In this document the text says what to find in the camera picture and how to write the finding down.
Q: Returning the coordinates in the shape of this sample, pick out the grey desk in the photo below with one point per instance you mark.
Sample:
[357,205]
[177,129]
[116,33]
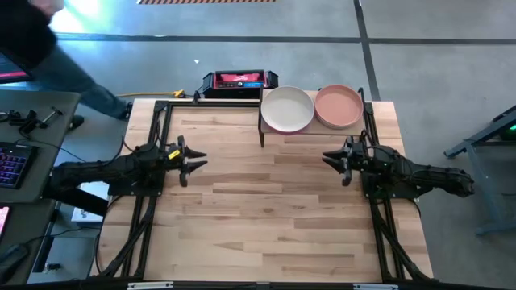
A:
[40,100]
[28,225]

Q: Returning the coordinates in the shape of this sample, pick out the wooden shelf with black legs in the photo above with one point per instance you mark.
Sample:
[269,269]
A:
[356,131]

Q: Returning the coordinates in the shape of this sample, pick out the person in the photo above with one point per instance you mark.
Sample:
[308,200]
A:
[24,36]

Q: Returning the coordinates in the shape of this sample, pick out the white plate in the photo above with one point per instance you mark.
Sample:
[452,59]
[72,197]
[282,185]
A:
[287,108]

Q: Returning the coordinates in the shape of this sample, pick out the grey metal stand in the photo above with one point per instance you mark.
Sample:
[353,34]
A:
[488,209]

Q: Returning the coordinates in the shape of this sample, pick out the black aluminium extrusion frame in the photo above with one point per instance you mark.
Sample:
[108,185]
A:
[209,104]

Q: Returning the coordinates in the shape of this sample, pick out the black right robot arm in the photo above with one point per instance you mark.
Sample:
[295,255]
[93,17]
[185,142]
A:
[427,177]

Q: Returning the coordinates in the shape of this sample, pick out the black backlit keyboard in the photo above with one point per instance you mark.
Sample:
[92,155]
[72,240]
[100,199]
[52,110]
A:
[14,165]

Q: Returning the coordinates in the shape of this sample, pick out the black desk clamp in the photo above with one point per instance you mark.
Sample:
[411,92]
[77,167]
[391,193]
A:
[26,123]

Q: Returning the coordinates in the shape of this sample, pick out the phone with red screen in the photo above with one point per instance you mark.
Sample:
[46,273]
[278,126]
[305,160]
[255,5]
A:
[3,221]

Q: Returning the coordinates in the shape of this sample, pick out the white printed box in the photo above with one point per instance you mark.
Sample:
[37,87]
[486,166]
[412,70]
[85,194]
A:
[96,187]

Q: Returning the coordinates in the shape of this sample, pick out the silver metal bracket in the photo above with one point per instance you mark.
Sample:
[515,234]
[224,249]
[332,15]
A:
[375,287]
[150,285]

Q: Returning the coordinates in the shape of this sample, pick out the black computer monitor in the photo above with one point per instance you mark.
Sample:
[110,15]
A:
[12,74]

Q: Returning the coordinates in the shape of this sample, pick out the black flat bar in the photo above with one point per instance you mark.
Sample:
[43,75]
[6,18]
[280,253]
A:
[72,197]

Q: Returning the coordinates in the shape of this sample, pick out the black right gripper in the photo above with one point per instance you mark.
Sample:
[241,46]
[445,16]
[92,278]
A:
[355,159]

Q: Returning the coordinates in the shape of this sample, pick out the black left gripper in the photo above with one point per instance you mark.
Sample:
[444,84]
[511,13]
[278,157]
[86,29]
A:
[171,159]

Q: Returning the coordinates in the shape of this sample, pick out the red black power station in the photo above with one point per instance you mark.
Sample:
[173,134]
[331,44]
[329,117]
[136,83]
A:
[238,78]

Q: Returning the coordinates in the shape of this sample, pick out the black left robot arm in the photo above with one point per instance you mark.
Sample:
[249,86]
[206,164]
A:
[101,171]

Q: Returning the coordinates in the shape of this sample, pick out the orange plate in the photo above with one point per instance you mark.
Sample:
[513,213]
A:
[338,105]

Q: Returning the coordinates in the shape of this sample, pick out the black computer mouse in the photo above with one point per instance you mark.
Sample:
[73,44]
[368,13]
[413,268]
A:
[12,259]

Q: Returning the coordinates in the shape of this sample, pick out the small black connector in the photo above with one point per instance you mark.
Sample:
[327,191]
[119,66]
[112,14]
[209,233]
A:
[52,266]

